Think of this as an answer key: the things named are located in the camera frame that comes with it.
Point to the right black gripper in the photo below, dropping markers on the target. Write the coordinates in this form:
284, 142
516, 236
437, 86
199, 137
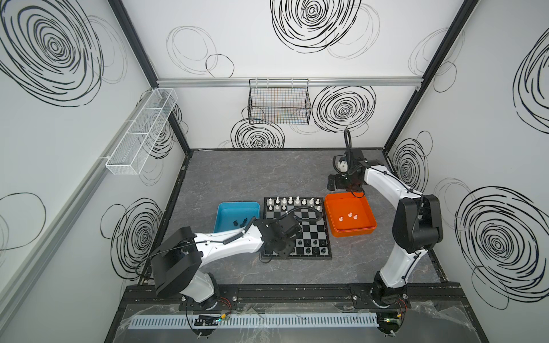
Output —
335, 183

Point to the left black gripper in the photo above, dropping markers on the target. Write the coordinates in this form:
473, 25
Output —
289, 224

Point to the teal plastic tray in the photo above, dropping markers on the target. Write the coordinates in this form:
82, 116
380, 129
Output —
228, 212

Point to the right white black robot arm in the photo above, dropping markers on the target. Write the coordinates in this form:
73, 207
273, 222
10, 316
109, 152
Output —
417, 226

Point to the black mounting rail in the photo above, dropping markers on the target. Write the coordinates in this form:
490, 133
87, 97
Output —
359, 296

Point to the clear wire wall shelf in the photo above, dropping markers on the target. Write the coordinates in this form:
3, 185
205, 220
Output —
135, 147

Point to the black white chess board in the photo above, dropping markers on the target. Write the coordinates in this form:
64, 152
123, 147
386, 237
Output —
313, 243

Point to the black wire basket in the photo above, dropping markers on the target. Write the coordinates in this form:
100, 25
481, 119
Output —
279, 101

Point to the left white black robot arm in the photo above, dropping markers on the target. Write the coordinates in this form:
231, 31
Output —
176, 263

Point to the orange plastic tray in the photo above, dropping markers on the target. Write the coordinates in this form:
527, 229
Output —
340, 204

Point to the white pawn in orange tray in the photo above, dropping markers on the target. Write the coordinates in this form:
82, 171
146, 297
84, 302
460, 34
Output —
350, 215

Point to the white slotted cable duct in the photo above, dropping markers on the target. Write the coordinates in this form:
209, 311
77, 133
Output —
252, 321

